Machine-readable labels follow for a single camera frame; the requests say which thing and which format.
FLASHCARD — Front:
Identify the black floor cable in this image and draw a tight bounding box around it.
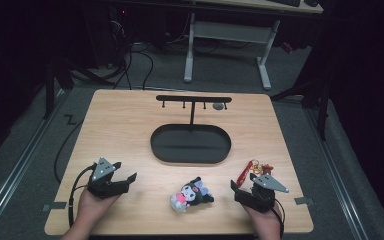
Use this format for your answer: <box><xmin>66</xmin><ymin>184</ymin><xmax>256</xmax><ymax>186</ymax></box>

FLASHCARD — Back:
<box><xmin>53</xmin><ymin>119</ymin><xmax>85</xmax><ymax>184</ymax></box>

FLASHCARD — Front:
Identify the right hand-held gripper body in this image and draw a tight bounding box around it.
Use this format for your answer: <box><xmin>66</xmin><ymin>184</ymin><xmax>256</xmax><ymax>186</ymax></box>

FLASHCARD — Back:
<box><xmin>233</xmin><ymin>173</ymin><xmax>290</xmax><ymax>214</ymax></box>

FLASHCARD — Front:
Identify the black hook stand with tray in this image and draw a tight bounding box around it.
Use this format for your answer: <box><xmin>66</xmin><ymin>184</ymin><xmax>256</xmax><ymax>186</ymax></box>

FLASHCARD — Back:
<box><xmin>150</xmin><ymin>94</ymin><xmax>233</xmax><ymax>165</ymax></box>

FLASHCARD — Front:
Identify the aluminium floor rail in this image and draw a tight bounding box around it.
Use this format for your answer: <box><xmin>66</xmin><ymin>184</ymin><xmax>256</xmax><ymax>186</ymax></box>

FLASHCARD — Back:
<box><xmin>0</xmin><ymin>88</ymin><xmax>72</xmax><ymax>236</ymax></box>
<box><xmin>303</xmin><ymin>105</ymin><xmax>370</xmax><ymax>240</ymax></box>

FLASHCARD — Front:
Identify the black metal stand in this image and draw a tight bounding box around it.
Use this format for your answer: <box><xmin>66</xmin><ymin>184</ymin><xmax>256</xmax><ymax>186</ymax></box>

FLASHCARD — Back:
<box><xmin>269</xmin><ymin>74</ymin><xmax>335</xmax><ymax>142</ymax></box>
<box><xmin>42</xmin><ymin>56</ymin><xmax>75</xmax><ymax>121</ymax></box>

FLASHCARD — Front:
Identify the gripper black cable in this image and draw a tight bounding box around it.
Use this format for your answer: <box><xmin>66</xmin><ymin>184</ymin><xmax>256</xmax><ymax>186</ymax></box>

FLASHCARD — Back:
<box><xmin>273</xmin><ymin>198</ymin><xmax>285</xmax><ymax>239</ymax></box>
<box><xmin>67</xmin><ymin>164</ymin><xmax>96</xmax><ymax>228</ymax></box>

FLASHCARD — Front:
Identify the person's right hand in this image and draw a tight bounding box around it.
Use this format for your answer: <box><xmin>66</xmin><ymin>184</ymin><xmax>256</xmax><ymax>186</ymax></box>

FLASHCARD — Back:
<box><xmin>241</xmin><ymin>203</ymin><xmax>283</xmax><ymax>235</ymax></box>

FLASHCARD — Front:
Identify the red strap keychain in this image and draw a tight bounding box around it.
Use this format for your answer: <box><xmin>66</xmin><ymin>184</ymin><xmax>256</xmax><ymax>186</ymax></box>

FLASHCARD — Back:
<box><xmin>236</xmin><ymin>159</ymin><xmax>275</xmax><ymax>187</ymax></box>

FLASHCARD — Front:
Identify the grey tape piece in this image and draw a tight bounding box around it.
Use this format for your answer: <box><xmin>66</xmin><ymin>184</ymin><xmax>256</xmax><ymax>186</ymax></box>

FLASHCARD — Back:
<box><xmin>41</xmin><ymin>201</ymin><xmax>69</xmax><ymax>213</ymax></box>
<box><xmin>293</xmin><ymin>196</ymin><xmax>315</xmax><ymax>206</ymax></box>

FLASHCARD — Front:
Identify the person's left hand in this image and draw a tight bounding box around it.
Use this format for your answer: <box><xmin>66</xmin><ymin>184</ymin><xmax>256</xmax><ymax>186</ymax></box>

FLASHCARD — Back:
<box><xmin>76</xmin><ymin>188</ymin><xmax>121</xmax><ymax>228</ymax></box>

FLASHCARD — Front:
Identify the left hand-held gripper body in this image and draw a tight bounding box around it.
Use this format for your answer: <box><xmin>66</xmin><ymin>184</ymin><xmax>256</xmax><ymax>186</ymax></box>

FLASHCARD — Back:
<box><xmin>86</xmin><ymin>156</ymin><xmax>130</xmax><ymax>200</ymax></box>

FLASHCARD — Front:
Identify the bundle of black cables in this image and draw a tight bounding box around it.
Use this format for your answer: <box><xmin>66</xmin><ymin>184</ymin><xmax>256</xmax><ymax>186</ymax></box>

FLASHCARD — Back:
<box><xmin>108</xmin><ymin>13</ymin><xmax>155</xmax><ymax>91</ymax></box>

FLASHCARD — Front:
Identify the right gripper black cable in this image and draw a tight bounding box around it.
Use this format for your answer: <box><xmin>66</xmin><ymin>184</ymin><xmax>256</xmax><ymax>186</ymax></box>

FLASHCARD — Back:
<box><xmin>273</xmin><ymin>198</ymin><xmax>285</xmax><ymax>239</ymax></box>

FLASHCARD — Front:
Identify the black plush toy keychain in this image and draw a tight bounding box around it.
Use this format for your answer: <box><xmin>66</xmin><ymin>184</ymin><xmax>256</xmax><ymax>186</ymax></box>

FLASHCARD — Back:
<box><xmin>169</xmin><ymin>176</ymin><xmax>215</xmax><ymax>213</ymax></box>

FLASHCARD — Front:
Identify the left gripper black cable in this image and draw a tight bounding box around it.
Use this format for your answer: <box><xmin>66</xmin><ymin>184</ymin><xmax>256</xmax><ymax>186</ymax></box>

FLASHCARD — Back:
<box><xmin>67</xmin><ymin>164</ymin><xmax>96</xmax><ymax>228</ymax></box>

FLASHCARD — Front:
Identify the white metal desk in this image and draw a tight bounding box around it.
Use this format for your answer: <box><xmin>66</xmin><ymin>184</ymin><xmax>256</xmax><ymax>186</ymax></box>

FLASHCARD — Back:
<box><xmin>182</xmin><ymin>0</ymin><xmax>324</xmax><ymax>91</ymax></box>

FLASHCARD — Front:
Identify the black keyboard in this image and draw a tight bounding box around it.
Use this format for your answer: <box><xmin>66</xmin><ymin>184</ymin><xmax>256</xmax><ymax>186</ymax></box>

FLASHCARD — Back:
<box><xmin>269</xmin><ymin>0</ymin><xmax>302</xmax><ymax>8</ymax></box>

